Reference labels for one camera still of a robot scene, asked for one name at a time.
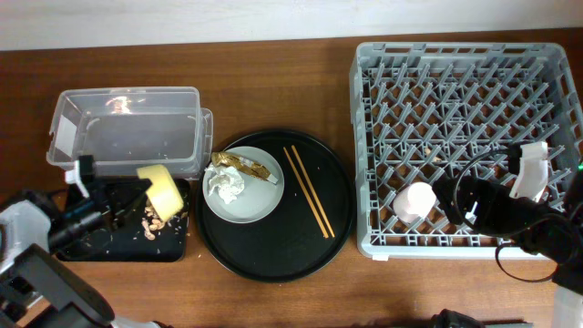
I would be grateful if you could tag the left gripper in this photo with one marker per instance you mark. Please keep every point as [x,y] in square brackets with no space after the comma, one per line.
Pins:
[111,190]

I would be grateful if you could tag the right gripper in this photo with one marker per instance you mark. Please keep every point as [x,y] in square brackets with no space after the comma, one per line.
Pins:
[489,198]

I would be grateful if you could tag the food scraps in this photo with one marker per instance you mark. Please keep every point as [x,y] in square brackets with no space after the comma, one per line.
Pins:
[151,222]

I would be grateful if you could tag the yellow bowl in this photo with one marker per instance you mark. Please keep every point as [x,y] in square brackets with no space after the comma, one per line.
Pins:
[163,192]

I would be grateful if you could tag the pink cup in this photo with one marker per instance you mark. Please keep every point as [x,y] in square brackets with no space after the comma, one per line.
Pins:
[414,201]

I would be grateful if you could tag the gold snack wrapper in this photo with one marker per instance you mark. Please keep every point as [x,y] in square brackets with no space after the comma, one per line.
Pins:
[244,165]

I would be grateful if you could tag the white tissue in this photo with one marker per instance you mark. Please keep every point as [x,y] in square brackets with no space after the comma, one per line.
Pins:
[224,181]

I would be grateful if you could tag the grey plate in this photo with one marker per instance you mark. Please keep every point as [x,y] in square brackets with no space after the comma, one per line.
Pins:
[258,198]

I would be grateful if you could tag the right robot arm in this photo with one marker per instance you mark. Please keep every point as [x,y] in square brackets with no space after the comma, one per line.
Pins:
[534,227]

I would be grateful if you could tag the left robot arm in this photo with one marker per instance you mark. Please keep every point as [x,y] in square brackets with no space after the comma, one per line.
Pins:
[33,229]

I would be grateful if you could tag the grey dishwasher rack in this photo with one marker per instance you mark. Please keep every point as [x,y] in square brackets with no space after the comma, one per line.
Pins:
[424,111]

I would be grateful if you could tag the black rectangular tray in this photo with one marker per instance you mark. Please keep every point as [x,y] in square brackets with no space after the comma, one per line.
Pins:
[130,243]

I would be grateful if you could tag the clear plastic bin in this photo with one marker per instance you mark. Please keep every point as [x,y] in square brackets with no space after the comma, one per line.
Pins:
[128,128]

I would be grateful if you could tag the left wooden chopstick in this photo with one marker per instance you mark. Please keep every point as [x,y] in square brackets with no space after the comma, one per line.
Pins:
[306,195]

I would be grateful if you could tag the wooden chopstick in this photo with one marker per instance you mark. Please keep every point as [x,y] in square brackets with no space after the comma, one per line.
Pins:
[323,215]
[306,195]

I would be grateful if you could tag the round black serving tray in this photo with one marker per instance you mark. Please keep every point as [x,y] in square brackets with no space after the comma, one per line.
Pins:
[288,244]

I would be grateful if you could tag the right wooden chopstick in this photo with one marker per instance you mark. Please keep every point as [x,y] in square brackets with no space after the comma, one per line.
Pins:
[323,215]

